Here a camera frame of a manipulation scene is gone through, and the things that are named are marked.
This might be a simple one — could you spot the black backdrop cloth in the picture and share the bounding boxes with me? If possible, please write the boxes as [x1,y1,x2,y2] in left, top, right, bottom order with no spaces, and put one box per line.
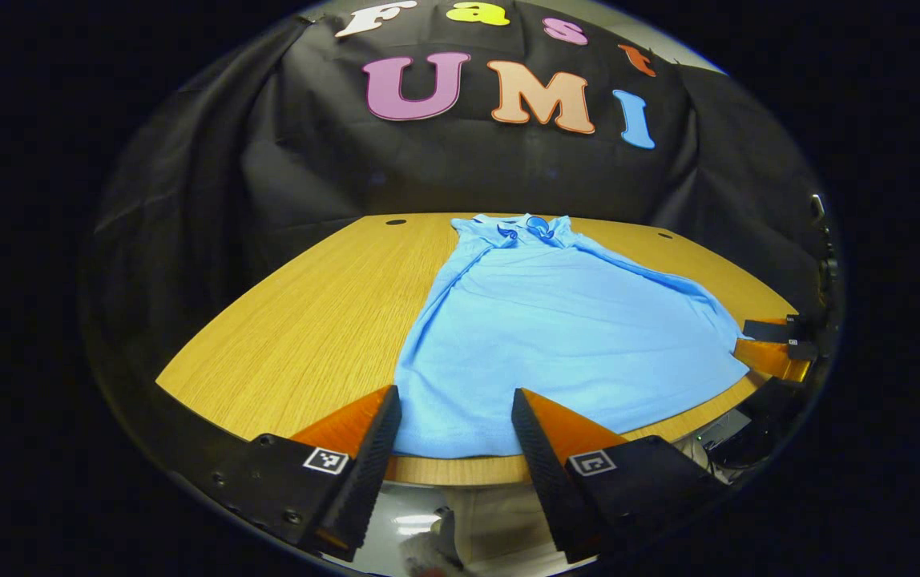
[79,0,837,385]

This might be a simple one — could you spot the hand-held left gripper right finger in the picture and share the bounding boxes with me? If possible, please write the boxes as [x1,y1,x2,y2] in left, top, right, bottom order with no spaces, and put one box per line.
[510,389,732,565]

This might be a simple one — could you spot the light blue polo T-shirt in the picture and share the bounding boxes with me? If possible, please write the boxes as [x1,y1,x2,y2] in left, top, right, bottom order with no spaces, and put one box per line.
[392,212,752,459]

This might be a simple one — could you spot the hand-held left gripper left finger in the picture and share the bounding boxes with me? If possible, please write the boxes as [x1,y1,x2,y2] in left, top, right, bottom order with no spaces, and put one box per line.
[204,385,403,563]

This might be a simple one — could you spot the person's beige trousers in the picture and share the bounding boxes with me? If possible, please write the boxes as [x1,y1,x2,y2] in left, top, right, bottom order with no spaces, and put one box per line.
[384,485,581,575]

